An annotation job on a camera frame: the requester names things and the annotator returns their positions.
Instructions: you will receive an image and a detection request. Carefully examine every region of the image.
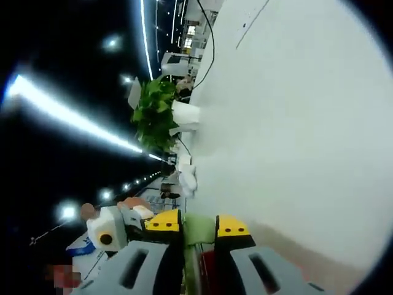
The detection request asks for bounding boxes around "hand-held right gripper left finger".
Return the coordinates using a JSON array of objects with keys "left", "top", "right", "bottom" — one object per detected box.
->
[{"left": 78, "top": 208, "right": 185, "bottom": 295}]

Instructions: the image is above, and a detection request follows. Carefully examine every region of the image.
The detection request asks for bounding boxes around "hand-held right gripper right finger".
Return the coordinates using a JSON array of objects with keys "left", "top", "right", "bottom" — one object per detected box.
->
[{"left": 214, "top": 214, "right": 337, "bottom": 295}]

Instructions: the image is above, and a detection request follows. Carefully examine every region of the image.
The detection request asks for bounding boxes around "green container lid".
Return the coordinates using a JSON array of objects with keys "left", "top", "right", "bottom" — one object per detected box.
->
[{"left": 183, "top": 213, "right": 217, "bottom": 295}]

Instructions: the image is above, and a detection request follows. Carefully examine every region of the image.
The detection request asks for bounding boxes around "white tabletop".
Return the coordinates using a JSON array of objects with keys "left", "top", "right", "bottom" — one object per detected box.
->
[{"left": 176, "top": 0, "right": 388, "bottom": 295}]

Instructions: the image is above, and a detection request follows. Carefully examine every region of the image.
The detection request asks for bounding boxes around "person's left hand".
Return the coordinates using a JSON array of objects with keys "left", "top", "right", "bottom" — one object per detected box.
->
[{"left": 80, "top": 202, "right": 96, "bottom": 221}]

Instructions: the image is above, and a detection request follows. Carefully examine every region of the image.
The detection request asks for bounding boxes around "blue white sign board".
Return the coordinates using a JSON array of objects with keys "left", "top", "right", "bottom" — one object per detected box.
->
[{"left": 65, "top": 232, "right": 109, "bottom": 278}]

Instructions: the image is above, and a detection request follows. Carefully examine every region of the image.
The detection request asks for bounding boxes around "crumpled white cloth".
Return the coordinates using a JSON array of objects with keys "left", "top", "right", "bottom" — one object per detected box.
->
[{"left": 179, "top": 164, "right": 198, "bottom": 198}]

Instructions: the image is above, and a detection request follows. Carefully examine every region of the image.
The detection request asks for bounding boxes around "green leafy potted plant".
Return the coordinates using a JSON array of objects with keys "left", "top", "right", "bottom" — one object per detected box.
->
[{"left": 131, "top": 76, "right": 181, "bottom": 154}]

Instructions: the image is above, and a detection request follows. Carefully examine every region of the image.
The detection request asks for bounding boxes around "white ceiling light strip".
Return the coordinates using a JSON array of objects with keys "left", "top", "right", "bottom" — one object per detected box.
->
[
  {"left": 139, "top": 0, "right": 155, "bottom": 80},
  {"left": 5, "top": 74, "right": 144, "bottom": 155}
]

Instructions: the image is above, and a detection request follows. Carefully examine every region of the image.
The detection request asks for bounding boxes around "white plant pot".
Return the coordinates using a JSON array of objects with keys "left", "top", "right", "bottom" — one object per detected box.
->
[{"left": 169, "top": 100, "right": 203, "bottom": 133}]

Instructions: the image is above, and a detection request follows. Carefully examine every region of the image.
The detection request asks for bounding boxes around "thin black plant cable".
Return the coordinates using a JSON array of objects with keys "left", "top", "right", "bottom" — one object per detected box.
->
[{"left": 177, "top": 136, "right": 193, "bottom": 158}]

